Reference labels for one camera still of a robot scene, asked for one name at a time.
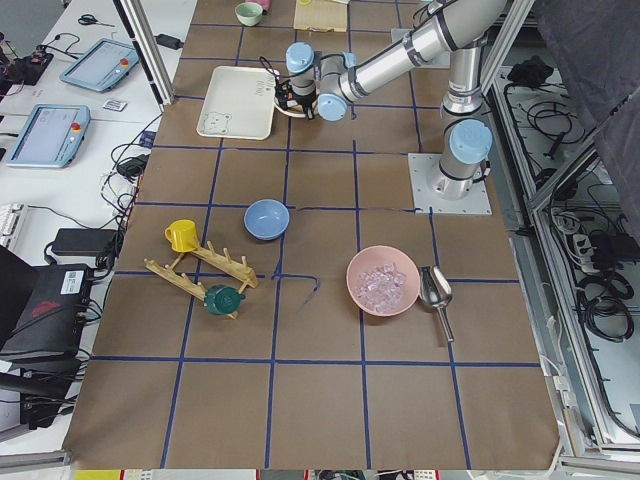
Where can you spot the blue teach pendant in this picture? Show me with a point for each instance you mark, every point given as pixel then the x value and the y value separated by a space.
pixel 101 67
pixel 50 137

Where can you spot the wooden cutting board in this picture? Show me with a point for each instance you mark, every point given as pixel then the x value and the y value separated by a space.
pixel 321 16

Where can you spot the metal scoop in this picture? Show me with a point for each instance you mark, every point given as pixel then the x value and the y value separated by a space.
pixel 436 293

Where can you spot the scissors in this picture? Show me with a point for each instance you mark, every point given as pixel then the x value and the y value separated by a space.
pixel 89 19

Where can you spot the cream round plate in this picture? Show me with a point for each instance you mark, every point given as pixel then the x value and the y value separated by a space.
pixel 294 112

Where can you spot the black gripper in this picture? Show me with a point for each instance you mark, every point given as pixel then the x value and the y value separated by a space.
pixel 304 104

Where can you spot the cream bear tray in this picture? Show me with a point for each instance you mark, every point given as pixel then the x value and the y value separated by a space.
pixel 239 104

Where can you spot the yellow mug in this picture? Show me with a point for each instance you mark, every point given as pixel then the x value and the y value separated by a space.
pixel 182 235

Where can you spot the pink bowl with ice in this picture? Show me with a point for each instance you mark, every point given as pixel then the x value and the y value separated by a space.
pixel 383 280

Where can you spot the black computer box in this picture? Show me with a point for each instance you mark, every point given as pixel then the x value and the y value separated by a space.
pixel 41 308

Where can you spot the aluminium frame post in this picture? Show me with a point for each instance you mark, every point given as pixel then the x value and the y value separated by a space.
pixel 137 27

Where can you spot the black power adapter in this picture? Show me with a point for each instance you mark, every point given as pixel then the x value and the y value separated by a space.
pixel 82 242

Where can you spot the pink cloth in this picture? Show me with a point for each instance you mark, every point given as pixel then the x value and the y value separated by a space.
pixel 265 5

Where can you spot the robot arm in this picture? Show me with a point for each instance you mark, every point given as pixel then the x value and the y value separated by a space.
pixel 402 64

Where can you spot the dark green mug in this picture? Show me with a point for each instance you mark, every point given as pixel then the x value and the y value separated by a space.
pixel 223 300

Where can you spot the blue teach pendant near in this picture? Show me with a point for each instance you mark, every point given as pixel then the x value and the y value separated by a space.
pixel 50 137

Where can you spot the blue bowl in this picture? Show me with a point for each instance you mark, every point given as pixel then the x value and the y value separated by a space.
pixel 266 219

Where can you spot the blue teach pendant far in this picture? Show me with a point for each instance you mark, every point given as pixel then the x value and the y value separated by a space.
pixel 101 67

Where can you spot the green bowl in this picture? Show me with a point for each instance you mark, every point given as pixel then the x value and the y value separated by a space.
pixel 249 13

